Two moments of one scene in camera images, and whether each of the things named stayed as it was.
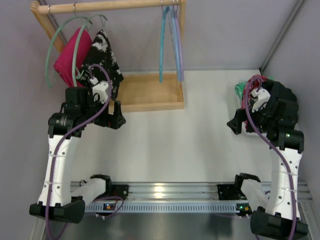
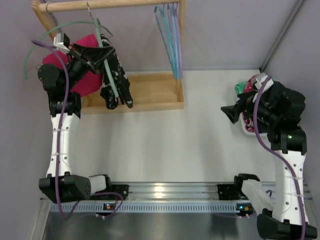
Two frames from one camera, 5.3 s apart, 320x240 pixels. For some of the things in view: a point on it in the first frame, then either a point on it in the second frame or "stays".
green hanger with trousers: [76, 73] to [99, 28]
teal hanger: [164, 16] to [169, 40]
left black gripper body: [116, 115] to [88, 62]
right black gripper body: [238, 120] to [245, 107]
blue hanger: [173, 24] stays
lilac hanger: [180, 44] stays
